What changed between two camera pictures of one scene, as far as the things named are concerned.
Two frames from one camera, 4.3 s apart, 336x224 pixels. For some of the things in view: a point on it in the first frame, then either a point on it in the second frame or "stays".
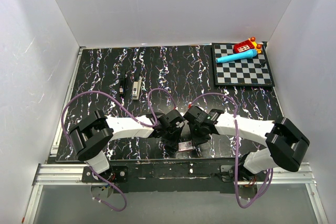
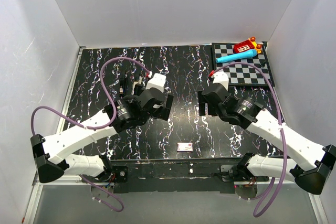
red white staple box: (185, 146) stays
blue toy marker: (250, 54) stays
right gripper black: (196, 140) → (201, 102)
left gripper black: (173, 143) → (163, 112)
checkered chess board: (245, 72) stays
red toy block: (249, 44) stays
